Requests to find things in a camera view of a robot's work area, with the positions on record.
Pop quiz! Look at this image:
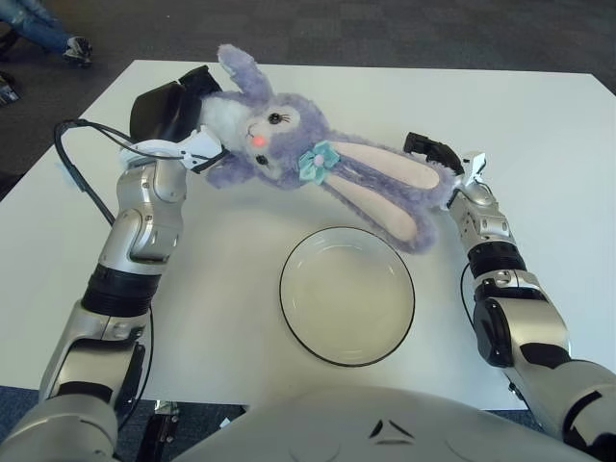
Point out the grey sneaker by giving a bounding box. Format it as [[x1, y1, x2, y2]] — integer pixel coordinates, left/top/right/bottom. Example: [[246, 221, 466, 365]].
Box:
[[62, 37, 93, 68]]

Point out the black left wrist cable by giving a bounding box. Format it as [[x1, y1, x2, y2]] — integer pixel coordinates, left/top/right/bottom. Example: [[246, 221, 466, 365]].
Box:
[[53, 118, 145, 227]]

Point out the white plate with black rim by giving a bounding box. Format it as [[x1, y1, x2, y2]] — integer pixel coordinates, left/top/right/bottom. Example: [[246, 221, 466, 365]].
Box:
[[278, 226, 416, 370]]

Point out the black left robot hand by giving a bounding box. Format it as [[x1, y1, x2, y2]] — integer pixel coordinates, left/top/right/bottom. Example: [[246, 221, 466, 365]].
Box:
[[129, 64, 227, 175]]

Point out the colourful printed item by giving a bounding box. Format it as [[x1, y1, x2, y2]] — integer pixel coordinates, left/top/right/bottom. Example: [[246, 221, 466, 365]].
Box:
[[0, 71, 20, 106]]

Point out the person's leg in jeans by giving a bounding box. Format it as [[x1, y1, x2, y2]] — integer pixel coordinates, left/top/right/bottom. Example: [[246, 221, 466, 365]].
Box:
[[0, 0, 68, 54]]

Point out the purple plush bunny doll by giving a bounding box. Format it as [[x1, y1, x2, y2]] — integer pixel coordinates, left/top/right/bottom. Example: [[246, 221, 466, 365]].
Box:
[[199, 43, 456, 255]]

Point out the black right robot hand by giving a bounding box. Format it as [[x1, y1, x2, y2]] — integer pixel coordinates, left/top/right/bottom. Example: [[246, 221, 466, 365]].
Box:
[[402, 130, 466, 174]]

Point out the grey robot torso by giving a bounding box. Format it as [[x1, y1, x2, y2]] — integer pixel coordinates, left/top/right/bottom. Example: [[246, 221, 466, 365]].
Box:
[[177, 384, 616, 462]]

